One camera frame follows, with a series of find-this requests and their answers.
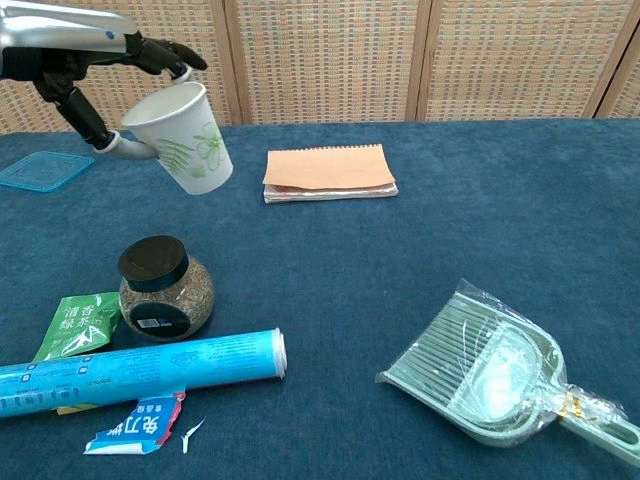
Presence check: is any green tea packet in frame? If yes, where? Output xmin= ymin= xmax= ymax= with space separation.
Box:
xmin=32 ymin=291 xmax=123 ymax=363

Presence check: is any white paper cup green print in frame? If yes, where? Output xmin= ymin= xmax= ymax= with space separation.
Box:
xmin=120 ymin=81 xmax=235 ymax=196

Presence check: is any blue plastic wrap roll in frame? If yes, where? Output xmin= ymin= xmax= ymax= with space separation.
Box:
xmin=0 ymin=327 xmax=289 ymax=420

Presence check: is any woven bamboo folding screen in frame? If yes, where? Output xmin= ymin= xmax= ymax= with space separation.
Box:
xmin=0 ymin=0 xmax=640 ymax=135

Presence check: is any orange cover spiral notebook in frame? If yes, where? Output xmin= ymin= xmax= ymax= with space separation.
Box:
xmin=262 ymin=143 xmax=400 ymax=205

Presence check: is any glass jar with black lid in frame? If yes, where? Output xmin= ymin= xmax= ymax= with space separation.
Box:
xmin=117 ymin=235 xmax=216 ymax=342

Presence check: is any translucent blue plastic lid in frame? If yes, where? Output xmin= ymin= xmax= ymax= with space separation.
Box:
xmin=0 ymin=150 xmax=96 ymax=193

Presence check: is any yellow packet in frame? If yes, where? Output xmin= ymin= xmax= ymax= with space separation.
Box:
xmin=55 ymin=401 xmax=101 ymax=416

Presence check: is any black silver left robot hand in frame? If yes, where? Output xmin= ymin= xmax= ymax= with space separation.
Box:
xmin=0 ymin=0 xmax=209 ymax=161

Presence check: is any torn blue white label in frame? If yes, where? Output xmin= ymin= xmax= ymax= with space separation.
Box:
xmin=83 ymin=391 xmax=187 ymax=456

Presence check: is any green dustpan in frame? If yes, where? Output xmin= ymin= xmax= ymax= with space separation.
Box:
xmin=375 ymin=278 xmax=640 ymax=469

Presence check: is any small white paper scrap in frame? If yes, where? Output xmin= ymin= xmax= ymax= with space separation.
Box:
xmin=180 ymin=417 xmax=207 ymax=455

